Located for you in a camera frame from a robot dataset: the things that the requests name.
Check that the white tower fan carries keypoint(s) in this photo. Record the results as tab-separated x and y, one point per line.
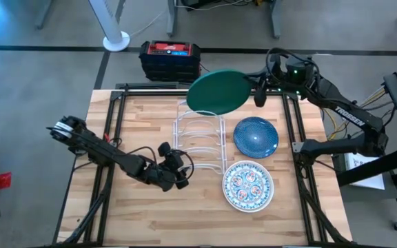
115	42

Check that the small red clip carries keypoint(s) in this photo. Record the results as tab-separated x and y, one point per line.
106	137

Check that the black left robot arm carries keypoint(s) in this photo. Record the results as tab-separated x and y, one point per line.
105	151

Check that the white paper manual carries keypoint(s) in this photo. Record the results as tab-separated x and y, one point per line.
367	175

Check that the grey base plate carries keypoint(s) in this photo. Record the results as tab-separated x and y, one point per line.
357	194

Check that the grey metal bracket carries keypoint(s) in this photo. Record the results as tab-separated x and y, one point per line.
297	147

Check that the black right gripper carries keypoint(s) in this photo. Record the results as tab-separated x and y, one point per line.
293	74

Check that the dark green plate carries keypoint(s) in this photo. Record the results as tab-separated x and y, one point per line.
219	91

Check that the red black power station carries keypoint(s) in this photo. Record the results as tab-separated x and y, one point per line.
169	65

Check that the plain white plate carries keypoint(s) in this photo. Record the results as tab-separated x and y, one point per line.
224	186

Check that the grey desk leg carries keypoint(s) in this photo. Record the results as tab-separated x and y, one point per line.
172	20
276	20
43	15

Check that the blue patterned plate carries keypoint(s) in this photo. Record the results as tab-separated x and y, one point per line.
256	137

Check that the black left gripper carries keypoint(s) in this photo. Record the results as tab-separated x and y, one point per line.
169	170

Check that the black aluminium table frame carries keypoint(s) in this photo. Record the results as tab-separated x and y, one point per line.
143	92

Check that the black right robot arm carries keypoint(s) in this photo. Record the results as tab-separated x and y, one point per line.
353	118

